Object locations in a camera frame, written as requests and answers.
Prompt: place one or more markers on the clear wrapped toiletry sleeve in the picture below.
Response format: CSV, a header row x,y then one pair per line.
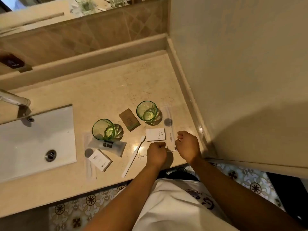
x,y
89,165
168,125

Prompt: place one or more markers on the person's left forearm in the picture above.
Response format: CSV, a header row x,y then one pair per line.
x,y
130,199

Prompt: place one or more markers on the brown cardboard soap box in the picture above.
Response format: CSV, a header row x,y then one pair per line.
x,y
129,120

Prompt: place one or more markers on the white box with black print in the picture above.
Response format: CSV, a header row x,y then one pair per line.
x,y
100,160

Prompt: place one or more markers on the chrome faucet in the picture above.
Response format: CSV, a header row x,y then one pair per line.
x,y
14,99

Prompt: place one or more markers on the black wall fixture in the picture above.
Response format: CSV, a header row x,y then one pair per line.
x,y
12,61

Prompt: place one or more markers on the clear plastic wrapper strip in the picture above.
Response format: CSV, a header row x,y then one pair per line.
x,y
172,150

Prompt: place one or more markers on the green drinking glass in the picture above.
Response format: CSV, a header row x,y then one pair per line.
x,y
105,129
147,111

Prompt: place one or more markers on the white shirt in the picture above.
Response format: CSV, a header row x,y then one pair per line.
x,y
178,206

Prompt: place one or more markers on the person's right fingers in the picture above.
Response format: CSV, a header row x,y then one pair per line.
x,y
181,139

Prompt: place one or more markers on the person's left hand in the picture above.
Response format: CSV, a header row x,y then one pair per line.
x,y
156,154

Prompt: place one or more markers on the chrome overflow hole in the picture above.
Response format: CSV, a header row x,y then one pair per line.
x,y
30,119

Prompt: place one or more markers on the person's right forearm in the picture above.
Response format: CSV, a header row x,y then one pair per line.
x,y
235,197

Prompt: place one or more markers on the person's left fingers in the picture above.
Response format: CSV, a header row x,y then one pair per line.
x,y
160,144

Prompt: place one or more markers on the small white flat box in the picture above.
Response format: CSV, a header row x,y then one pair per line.
x,y
155,134

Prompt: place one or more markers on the white sink basin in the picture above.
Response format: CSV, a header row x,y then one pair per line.
x,y
33,144

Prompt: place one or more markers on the wall mirror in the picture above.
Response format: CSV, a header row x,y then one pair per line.
x,y
48,11

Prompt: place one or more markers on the chrome sink drain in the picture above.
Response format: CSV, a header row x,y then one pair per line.
x,y
50,155

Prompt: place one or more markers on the grey sachet packet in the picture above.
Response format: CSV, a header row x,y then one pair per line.
x,y
115,147

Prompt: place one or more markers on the person's right hand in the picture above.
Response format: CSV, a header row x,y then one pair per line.
x,y
188,146

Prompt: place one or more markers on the white toothbrush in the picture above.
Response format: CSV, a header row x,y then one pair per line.
x,y
133,156

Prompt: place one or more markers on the dark trousers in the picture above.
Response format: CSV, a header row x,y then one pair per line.
x,y
179,174

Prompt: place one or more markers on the black bin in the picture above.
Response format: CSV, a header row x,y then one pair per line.
x,y
290,197

